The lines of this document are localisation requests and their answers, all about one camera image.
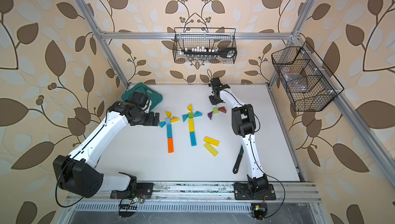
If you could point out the plastic bag in basket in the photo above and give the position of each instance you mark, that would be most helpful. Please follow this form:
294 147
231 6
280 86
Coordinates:
294 82

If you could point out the teal long block diagonal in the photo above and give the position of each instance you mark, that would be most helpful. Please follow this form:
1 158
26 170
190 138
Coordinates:
169 130

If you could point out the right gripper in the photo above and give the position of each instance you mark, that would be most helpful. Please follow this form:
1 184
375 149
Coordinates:
213 101

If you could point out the brown block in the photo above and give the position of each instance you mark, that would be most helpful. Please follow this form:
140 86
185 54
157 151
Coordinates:
222 109

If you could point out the right wire basket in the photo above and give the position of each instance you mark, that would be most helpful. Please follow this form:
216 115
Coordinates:
323 85

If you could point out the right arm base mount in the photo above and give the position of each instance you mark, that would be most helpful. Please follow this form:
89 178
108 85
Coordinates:
254 189

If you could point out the back wire basket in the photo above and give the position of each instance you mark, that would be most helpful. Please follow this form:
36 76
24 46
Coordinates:
189 38

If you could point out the lime yellow rectangular block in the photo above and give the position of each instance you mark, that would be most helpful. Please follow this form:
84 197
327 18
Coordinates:
210 149

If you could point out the green plastic tool case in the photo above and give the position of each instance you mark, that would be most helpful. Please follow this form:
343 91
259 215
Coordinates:
154 96

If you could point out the wire basket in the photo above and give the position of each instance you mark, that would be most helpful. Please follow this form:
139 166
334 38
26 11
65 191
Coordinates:
189 38
323 85

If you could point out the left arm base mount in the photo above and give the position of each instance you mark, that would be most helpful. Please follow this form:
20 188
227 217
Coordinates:
134 190

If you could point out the teal long block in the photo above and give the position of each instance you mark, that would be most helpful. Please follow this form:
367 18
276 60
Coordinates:
193 138

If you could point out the orange rectangular block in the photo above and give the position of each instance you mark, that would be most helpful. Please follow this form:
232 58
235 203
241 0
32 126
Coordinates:
170 145

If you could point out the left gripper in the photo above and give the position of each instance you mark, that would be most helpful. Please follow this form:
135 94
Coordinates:
155 118

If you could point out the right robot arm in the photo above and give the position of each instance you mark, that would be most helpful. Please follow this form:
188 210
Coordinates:
243 122

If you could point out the purple triangle block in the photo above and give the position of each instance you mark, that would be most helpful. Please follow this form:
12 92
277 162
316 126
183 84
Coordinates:
210 114

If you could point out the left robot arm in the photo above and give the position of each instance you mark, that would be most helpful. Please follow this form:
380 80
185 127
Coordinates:
76 172

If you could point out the socket set rail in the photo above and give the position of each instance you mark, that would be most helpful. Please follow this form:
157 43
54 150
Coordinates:
226 53

